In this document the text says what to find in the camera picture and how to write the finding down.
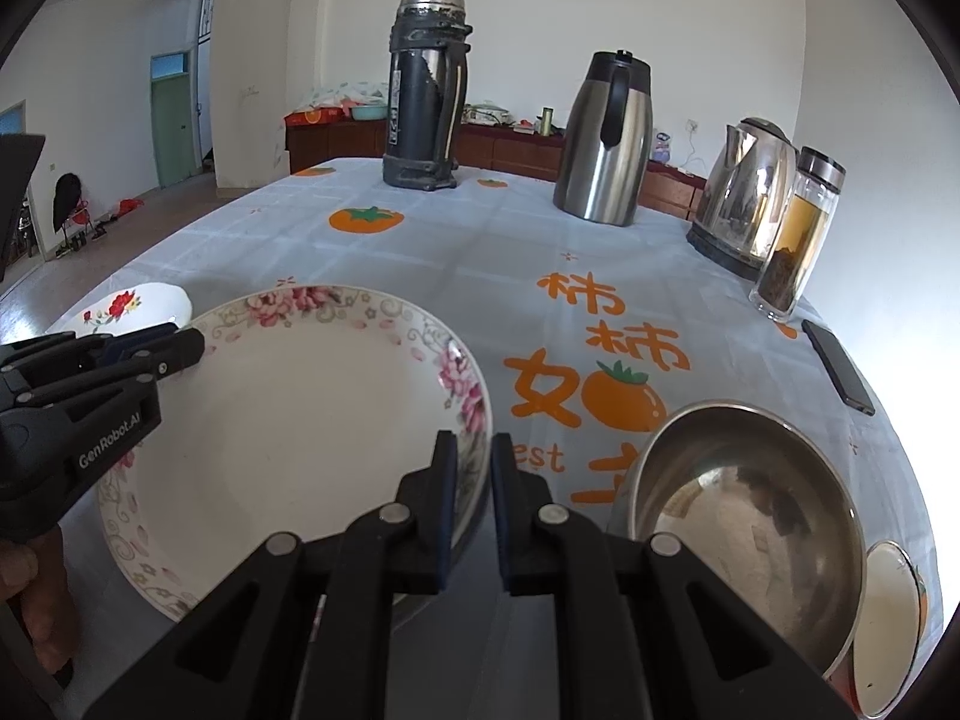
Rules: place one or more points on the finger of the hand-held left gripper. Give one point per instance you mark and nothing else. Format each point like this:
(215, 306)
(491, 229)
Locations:
(67, 349)
(176, 352)

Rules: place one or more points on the steel thermal carafe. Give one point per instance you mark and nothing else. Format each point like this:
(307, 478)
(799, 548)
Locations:
(600, 165)

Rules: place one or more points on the dark wooden sideboard cabinet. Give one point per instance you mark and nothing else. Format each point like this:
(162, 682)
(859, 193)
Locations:
(510, 150)

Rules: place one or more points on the stainless steel bowl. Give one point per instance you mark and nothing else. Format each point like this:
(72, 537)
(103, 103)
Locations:
(750, 540)

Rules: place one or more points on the white plate with red flowers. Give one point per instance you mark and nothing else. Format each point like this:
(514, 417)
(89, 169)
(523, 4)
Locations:
(127, 304)

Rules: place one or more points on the large pink floral rim plate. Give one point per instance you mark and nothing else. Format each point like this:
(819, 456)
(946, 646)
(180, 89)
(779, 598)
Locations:
(300, 427)

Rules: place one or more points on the person's left hand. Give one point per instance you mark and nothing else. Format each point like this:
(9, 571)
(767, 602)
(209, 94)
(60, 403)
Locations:
(37, 600)

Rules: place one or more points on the teal basin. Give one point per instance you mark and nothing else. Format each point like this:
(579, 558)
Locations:
(369, 112)

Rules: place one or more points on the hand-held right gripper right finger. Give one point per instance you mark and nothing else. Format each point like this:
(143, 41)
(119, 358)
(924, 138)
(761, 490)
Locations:
(504, 499)

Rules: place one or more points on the green door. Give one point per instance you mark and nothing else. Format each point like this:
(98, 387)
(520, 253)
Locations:
(174, 135)

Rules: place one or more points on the black smartphone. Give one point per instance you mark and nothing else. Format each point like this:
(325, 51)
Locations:
(836, 367)

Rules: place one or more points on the floral cloth bundle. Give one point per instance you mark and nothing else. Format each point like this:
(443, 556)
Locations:
(345, 94)

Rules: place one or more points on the stainless steel electric kettle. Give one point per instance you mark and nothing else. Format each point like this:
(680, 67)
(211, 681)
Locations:
(742, 195)

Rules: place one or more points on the green tin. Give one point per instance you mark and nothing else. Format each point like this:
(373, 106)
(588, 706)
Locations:
(548, 121)

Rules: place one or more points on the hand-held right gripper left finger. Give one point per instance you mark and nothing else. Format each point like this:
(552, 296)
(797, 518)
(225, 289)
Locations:
(446, 495)

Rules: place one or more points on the black garment on chair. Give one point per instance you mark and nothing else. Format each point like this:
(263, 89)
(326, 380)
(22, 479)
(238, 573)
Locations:
(69, 199)

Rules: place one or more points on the orange fruit print tablecloth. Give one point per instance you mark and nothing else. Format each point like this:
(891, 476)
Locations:
(465, 262)

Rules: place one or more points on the red cloth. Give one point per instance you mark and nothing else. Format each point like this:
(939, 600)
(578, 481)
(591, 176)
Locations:
(129, 208)

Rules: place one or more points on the small blue white packet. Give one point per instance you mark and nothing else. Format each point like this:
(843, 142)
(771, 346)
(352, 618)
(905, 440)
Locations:
(660, 148)

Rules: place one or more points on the red orange box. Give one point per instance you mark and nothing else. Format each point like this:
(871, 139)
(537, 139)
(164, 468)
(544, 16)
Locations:
(311, 118)

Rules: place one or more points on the worn black vacuum flask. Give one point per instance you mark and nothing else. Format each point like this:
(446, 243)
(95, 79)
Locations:
(412, 112)

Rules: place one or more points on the glass tea bottle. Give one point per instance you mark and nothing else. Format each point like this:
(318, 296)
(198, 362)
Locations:
(795, 240)

